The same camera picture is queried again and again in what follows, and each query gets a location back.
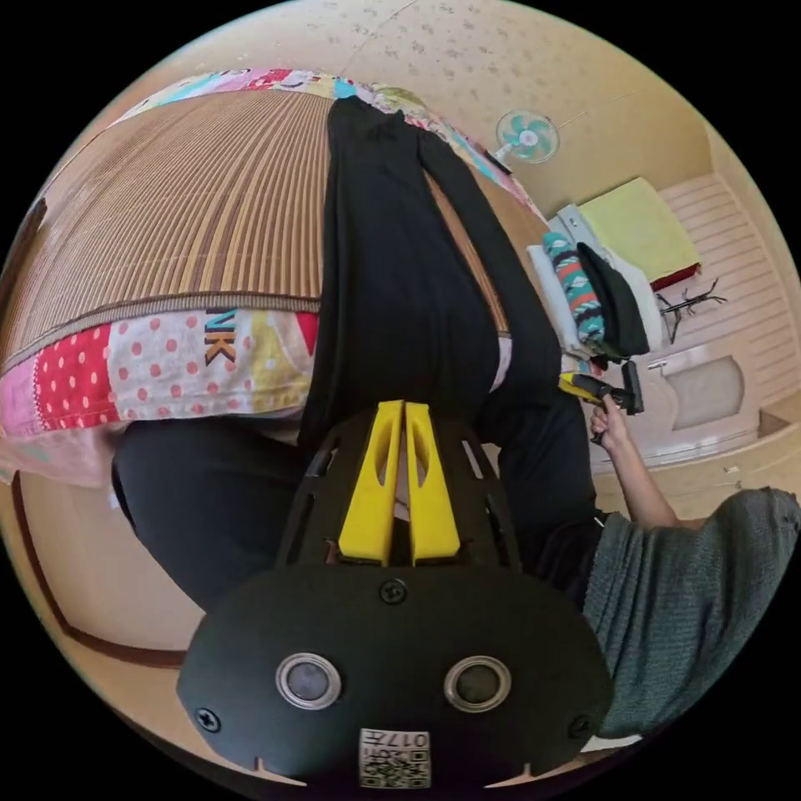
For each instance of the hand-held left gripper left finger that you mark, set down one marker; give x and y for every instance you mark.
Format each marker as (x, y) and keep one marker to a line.
(368, 494)

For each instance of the person's right hand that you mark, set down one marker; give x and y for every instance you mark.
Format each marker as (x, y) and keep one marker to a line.
(608, 427)

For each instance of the black pants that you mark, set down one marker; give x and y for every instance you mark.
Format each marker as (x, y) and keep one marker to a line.
(388, 281)

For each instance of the person's right forearm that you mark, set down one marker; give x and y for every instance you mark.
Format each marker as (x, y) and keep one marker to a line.
(644, 485)

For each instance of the pale panelled door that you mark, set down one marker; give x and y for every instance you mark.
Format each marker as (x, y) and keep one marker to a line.
(738, 250)

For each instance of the pile of clothes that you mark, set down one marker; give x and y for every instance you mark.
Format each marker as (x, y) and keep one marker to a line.
(626, 269)

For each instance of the white and teal wall fan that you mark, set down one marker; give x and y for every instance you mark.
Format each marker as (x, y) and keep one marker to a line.
(527, 138)

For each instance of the bed with woven mat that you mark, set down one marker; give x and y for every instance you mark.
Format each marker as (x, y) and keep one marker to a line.
(188, 206)

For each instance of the black coat rack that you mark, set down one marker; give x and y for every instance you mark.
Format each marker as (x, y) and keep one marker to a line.
(685, 301)

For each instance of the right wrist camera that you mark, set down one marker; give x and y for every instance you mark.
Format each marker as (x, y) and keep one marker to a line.
(632, 388)

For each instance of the person's body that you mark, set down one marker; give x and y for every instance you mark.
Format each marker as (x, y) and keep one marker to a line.
(688, 594)

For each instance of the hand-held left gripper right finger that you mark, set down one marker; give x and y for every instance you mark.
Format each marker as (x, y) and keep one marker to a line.
(433, 500)

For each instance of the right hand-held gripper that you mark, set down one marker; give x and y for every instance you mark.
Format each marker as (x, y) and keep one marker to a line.
(591, 388)

